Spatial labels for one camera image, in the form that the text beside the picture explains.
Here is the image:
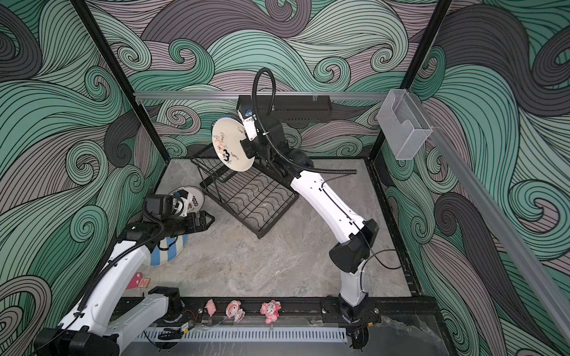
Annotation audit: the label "cream floral painted plate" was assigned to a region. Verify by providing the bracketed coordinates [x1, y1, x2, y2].
[212, 117, 255, 172]

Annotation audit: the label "white slotted cable duct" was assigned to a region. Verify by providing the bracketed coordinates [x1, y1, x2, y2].
[133, 326, 348, 344]

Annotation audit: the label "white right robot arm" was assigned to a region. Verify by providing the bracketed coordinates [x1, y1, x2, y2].
[239, 132, 379, 323]

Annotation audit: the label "black corner frame post left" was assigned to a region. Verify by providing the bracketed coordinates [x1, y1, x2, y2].
[70, 0, 171, 163]

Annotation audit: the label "white plate red Chinese characters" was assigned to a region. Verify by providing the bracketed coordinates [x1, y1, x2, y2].
[178, 186, 205, 216]

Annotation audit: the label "pink plush figurine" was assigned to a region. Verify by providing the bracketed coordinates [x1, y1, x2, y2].
[260, 300, 281, 324]

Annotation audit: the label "pink white round figurine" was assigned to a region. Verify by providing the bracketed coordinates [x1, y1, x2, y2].
[226, 300, 246, 323]

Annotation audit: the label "black wire dish rack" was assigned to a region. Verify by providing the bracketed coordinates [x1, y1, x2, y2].
[191, 145, 298, 239]

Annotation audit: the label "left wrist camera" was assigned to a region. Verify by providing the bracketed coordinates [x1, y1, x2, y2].
[144, 190, 191, 220]

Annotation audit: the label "small pink figurine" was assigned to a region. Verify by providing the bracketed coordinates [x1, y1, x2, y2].
[205, 299, 217, 317]

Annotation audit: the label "blue striped plate left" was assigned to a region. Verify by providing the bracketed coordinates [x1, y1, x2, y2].
[144, 235, 188, 267]

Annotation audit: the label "clear acrylic wall box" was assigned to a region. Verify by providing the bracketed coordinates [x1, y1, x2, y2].
[376, 89, 433, 161]

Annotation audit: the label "black wall mounted tray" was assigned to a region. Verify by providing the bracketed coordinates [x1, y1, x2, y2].
[257, 95, 333, 124]

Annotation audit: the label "black corner frame post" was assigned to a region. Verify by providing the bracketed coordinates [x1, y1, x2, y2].
[70, 0, 171, 163]
[369, 1, 452, 161]

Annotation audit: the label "aluminium wall rail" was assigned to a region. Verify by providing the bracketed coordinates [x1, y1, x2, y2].
[133, 90, 388, 102]

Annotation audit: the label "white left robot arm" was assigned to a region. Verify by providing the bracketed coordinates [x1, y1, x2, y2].
[33, 211, 215, 355]

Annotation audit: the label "black corner frame post right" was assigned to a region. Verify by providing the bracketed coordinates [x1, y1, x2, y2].
[369, 1, 452, 161]

